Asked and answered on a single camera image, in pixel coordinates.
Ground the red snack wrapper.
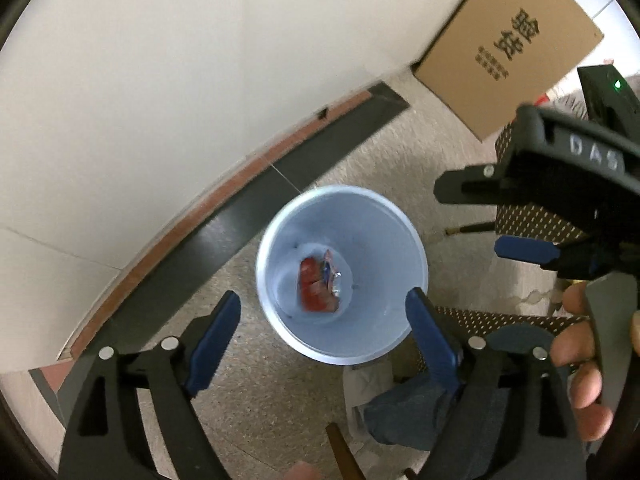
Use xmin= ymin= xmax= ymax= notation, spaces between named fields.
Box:
xmin=298 ymin=250 xmax=341 ymax=313

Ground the brown cardboard box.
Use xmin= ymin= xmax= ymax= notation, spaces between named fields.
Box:
xmin=414 ymin=0 xmax=603 ymax=140

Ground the light blue trash bin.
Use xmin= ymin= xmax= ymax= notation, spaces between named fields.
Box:
xmin=255 ymin=185 xmax=428 ymax=366

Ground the brown polka dot bed base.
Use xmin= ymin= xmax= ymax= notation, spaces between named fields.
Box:
xmin=433 ymin=121 xmax=591 ymax=334

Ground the person's right hand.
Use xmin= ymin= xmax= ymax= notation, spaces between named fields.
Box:
xmin=549 ymin=279 xmax=640 ymax=443

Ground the person's jeans leg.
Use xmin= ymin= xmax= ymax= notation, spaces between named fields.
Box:
xmin=362 ymin=373 xmax=456 ymax=451

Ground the white slipper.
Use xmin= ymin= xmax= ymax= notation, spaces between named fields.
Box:
xmin=343 ymin=356 xmax=394 ymax=441

